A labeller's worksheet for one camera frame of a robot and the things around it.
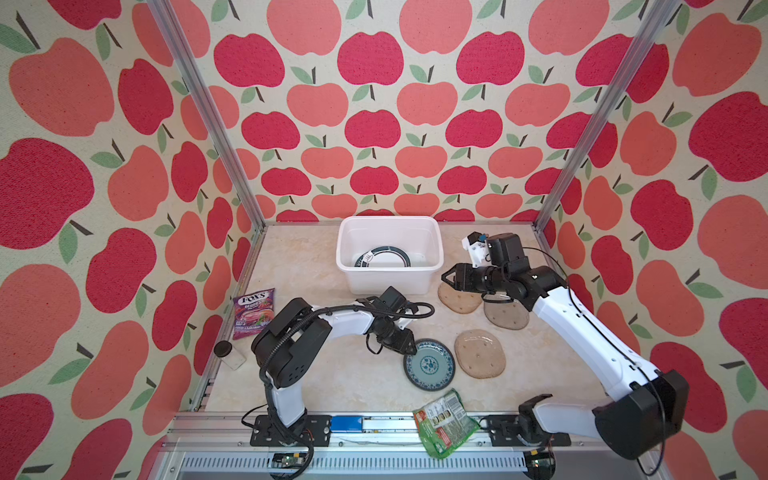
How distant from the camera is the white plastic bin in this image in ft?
3.12

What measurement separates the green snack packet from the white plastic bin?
36cm

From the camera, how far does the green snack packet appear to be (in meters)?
0.73
